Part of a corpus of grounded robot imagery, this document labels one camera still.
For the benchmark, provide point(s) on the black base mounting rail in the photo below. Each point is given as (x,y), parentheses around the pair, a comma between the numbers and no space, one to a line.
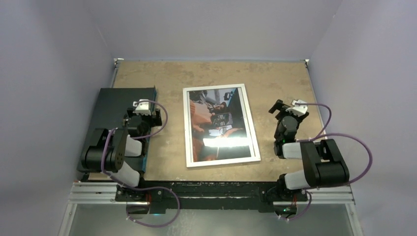
(263,196)

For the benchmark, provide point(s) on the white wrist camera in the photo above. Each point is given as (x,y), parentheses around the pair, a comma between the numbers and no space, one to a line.
(142,107)
(298,108)

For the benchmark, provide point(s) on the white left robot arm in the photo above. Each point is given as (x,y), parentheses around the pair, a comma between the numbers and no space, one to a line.
(122,153)

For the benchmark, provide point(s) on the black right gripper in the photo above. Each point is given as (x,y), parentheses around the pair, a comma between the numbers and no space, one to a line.
(278,105)

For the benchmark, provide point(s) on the colour photo print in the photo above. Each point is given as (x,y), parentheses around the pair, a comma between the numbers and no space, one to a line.
(218,123)

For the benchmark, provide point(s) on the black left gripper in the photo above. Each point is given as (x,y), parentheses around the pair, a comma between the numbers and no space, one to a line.
(153,121)

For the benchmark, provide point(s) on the black foam pad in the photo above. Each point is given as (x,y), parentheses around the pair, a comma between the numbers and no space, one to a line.
(111,108)

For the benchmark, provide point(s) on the white wooden picture frame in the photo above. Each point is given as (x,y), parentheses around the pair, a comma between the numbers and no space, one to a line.
(221,163)

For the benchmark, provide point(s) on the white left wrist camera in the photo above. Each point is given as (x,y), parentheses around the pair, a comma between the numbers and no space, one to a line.
(142,107)

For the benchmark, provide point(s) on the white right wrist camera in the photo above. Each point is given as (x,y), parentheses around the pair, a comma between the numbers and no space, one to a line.
(298,108)

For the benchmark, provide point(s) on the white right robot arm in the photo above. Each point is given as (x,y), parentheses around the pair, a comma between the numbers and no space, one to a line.
(322,162)

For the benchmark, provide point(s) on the aluminium extrusion rail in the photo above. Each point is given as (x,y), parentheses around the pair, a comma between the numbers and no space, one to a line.
(105,193)

